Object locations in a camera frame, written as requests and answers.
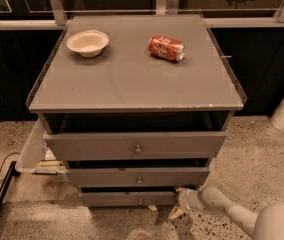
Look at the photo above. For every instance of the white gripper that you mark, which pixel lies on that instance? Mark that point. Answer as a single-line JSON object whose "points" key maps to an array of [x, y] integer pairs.
{"points": [[185, 199]]}

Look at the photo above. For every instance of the grey bottom drawer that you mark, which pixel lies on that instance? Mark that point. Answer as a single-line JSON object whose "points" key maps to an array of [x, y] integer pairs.
{"points": [[130, 197]]}

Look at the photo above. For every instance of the grey drawer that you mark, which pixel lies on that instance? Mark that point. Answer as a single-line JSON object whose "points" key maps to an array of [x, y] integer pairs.
{"points": [[129, 146], [130, 197], [138, 177]]}

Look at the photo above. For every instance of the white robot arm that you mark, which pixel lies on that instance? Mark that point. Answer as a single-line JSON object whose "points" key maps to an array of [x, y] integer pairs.
{"points": [[268, 224]]}

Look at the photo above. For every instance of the grey middle drawer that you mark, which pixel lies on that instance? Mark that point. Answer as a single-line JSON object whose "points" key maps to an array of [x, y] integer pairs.
{"points": [[138, 177]]}

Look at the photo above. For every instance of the grey drawer cabinet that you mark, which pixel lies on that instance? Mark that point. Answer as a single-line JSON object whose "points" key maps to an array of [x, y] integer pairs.
{"points": [[126, 89]]}

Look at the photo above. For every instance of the grey top drawer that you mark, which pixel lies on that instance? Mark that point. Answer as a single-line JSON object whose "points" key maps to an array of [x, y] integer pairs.
{"points": [[129, 146]]}

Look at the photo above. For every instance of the clear plastic side bin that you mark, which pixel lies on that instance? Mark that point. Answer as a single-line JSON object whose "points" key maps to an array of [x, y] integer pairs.
{"points": [[37, 159]]}

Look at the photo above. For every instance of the red soda can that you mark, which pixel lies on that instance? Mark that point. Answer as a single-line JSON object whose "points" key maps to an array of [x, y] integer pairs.
{"points": [[167, 48]]}

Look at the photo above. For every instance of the white paper bowl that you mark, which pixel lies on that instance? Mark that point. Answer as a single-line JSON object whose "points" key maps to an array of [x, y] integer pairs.
{"points": [[88, 43]]}

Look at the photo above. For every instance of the metal window rail frame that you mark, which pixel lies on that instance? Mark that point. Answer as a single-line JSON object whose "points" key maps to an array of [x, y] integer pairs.
{"points": [[57, 14]]}

